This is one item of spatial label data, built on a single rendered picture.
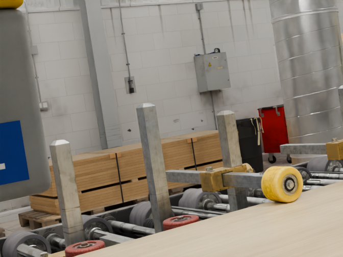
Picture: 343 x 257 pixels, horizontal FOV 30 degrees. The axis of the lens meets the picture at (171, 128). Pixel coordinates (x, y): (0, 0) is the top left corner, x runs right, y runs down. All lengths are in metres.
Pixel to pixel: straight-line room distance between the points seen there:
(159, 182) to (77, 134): 6.53
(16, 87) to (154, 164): 1.31
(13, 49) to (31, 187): 0.05
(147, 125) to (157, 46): 7.17
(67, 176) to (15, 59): 1.21
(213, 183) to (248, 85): 7.90
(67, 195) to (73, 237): 0.09
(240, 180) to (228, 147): 0.11
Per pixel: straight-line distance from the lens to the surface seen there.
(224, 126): 1.64
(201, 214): 1.93
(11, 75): 0.22
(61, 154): 1.42
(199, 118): 8.92
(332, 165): 2.47
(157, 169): 1.52
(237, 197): 1.66
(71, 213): 1.43
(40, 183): 0.22
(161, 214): 1.54
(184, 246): 1.19
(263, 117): 9.05
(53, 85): 7.96
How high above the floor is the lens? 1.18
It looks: 3 degrees down
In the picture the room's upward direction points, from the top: 9 degrees counter-clockwise
